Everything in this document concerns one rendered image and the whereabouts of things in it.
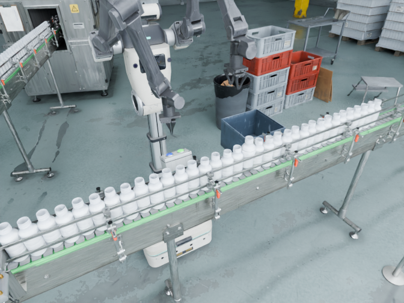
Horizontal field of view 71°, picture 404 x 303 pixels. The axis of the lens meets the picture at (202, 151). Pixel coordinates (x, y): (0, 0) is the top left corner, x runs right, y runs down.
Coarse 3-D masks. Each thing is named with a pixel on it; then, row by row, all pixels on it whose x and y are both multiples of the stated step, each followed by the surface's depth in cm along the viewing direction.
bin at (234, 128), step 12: (228, 120) 200; (240, 120) 206; (252, 120) 212; (264, 120) 204; (228, 132) 193; (240, 132) 212; (252, 132) 219; (264, 132) 208; (228, 144) 198; (240, 144) 183
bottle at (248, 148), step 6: (246, 138) 132; (252, 138) 130; (246, 144) 131; (252, 144) 132; (246, 150) 131; (252, 150) 131; (246, 156) 133; (246, 162) 135; (252, 162) 137; (246, 168) 138
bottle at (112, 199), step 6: (108, 192) 110; (114, 192) 108; (108, 198) 108; (114, 198) 109; (108, 204) 108; (114, 204) 109; (114, 210) 110; (120, 210) 113; (114, 216) 112; (120, 216) 114; (114, 222) 114
